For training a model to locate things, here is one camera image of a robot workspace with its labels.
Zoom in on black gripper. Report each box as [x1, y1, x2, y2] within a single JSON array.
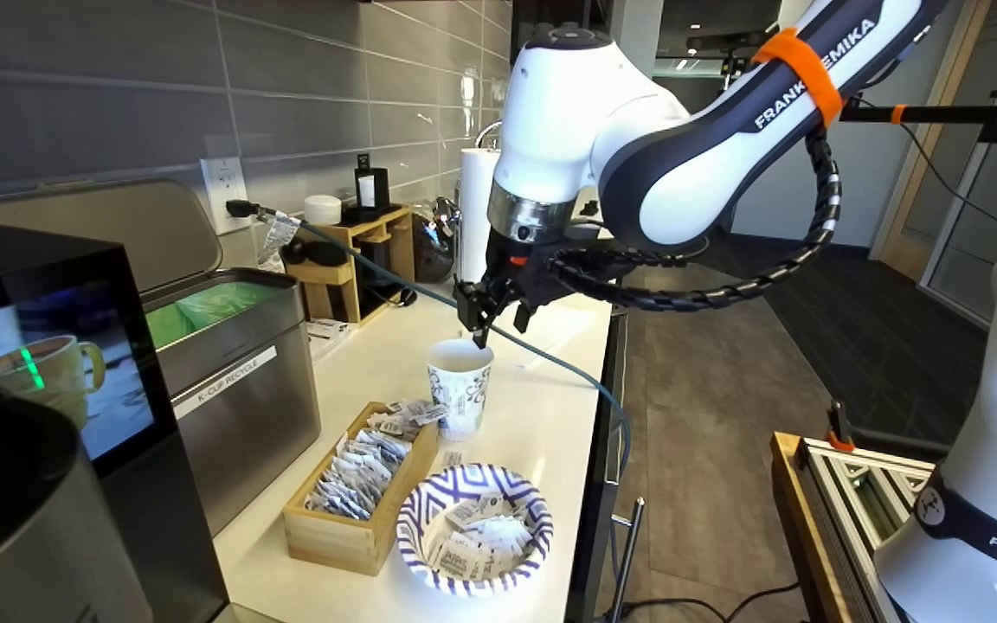
[[454, 225, 566, 353]]

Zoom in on white patterned paper cup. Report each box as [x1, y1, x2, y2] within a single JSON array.
[[423, 337, 497, 445]]

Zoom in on white paper towel roll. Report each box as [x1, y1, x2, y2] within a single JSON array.
[[454, 146, 503, 292]]

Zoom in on wooden countertop organizer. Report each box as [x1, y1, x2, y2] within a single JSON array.
[[279, 203, 418, 325]]

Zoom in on black bottle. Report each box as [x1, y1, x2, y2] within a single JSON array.
[[350, 151, 393, 225]]

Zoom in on white lidded jar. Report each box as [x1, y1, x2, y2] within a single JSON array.
[[302, 190, 347, 231]]

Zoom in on blue white patterned bowl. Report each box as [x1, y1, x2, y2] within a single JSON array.
[[393, 459, 556, 599]]

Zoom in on wooden sugar packet box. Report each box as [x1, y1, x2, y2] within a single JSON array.
[[279, 398, 447, 579]]

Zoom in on black coffee machine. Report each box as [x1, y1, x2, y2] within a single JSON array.
[[0, 213, 233, 623]]

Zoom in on black bar with orange clamps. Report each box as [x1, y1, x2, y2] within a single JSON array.
[[841, 94, 997, 147]]

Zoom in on dark round canister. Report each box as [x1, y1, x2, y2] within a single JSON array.
[[0, 376, 160, 623]]

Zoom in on dark green power cable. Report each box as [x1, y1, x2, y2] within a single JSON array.
[[220, 196, 635, 489]]

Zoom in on metal cabinet handle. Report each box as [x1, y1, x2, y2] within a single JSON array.
[[610, 494, 649, 623]]

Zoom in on white wall outlet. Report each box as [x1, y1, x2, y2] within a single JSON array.
[[198, 151, 253, 235]]

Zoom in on orange strap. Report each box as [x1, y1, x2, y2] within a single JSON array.
[[747, 25, 848, 129]]

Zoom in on aluminium wood frame platform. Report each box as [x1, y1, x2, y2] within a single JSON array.
[[767, 430, 942, 623]]

